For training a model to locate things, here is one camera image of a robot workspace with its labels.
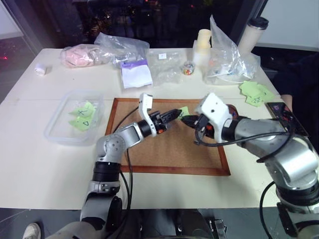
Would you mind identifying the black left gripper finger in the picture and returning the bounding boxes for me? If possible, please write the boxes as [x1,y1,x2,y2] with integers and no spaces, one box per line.
[165,114,181,125]
[161,108,184,119]

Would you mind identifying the black phone device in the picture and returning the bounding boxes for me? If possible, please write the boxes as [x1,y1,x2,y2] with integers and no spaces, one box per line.
[265,101,310,137]

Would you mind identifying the metal bracket under table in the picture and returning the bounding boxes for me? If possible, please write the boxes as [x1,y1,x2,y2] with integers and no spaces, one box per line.
[207,217,228,239]

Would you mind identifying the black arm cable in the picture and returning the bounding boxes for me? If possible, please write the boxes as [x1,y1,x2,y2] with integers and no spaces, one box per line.
[114,106,140,210]
[193,121,296,164]

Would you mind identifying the stacked cream plastic cups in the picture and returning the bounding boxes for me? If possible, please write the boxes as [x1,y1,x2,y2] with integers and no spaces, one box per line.
[192,28,213,68]

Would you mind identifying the person's bare hand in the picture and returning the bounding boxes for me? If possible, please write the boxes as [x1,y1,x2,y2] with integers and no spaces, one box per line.
[281,94,294,113]

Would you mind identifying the black right shoulder cable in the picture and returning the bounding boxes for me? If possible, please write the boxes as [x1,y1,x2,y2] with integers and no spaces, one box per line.
[259,181,278,239]

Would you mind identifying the bag of pink items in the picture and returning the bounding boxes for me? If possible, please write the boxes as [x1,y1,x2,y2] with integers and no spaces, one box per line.
[59,43,101,68]

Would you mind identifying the green note with triangle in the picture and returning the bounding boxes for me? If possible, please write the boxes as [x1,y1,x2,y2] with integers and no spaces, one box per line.
[67,115,97,133]

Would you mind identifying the crumpled clear plastic bag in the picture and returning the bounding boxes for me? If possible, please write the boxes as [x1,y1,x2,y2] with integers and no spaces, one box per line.
[94,32,151,70]

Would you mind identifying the white shoe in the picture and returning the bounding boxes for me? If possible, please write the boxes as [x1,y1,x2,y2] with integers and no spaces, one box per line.
[22,222,42,239]

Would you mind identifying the small green sticky note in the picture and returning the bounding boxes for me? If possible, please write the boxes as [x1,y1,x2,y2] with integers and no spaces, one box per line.
[177,106,191,120]

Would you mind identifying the green note with cross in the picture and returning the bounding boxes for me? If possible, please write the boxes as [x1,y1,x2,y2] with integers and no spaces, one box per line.
[68,100,97,118]

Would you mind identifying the flat clear labelled bag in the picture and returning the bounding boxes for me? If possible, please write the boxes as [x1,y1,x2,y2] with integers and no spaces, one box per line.
[146,49,184,87]

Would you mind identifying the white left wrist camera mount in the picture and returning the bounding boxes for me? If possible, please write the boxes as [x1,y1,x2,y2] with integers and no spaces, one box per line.
[138,93,158,138]

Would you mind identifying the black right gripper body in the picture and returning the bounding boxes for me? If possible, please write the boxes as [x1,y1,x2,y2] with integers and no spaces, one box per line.
[194,114,215,139]

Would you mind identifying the purple-topped white zip bag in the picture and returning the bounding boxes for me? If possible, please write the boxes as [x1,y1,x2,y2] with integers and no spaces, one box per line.
[120,59,154,89]

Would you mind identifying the green note with scribble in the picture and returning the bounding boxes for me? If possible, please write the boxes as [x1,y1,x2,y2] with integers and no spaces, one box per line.
[256,84,275,101]

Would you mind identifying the small jar of colourful pushpins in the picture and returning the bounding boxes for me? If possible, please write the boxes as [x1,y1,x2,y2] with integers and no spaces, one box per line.
[182,62,196,76]

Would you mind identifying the white tape roll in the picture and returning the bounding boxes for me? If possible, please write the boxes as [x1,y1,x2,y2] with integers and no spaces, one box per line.
[34,63,48,77]

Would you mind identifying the grey robot torso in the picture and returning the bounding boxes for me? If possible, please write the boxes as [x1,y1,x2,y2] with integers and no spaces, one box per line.
[47,220,141,239]

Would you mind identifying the tall clear plastic bag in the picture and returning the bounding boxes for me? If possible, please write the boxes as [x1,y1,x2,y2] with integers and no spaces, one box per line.
[203,14,262,86]

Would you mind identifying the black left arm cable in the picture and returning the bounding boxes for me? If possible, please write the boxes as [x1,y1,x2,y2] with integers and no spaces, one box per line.
[114,106,140,210]

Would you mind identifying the person in dark clothing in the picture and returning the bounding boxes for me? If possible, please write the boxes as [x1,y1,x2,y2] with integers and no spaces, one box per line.
[273,51,319,105]

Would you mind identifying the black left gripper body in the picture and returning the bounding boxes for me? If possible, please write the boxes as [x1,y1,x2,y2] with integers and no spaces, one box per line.
[149,112,173,135]

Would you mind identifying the dark brown pushpin tray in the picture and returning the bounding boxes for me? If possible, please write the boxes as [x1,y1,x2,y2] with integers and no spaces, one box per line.
[226,104,241,121]

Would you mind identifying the plain green sticky note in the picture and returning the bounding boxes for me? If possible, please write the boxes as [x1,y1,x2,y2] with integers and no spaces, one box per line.
[239,80,260,97]

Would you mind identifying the cream tumbler with black lid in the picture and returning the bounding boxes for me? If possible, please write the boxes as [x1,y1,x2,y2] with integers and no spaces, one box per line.
[237,17,270,54]

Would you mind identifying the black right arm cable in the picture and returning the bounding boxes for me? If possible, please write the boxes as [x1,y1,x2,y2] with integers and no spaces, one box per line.
[193,121,296,164]

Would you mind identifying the wood-framed cork board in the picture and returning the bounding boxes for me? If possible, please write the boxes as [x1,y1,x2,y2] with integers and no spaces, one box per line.
[104,97,231,177]

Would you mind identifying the clear plastic box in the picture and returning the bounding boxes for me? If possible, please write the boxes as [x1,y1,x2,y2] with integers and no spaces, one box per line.
[44,89,106,146]

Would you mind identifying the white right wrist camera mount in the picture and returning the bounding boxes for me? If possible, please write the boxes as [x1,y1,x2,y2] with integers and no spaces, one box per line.
[194,92,236,144]

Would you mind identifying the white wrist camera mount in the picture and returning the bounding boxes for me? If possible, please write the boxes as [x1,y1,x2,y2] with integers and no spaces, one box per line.
[138,93,158,138]
[194,92,236,144]

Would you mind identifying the green note with writing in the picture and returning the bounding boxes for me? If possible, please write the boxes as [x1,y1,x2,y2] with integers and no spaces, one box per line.
[245,94,265,109]

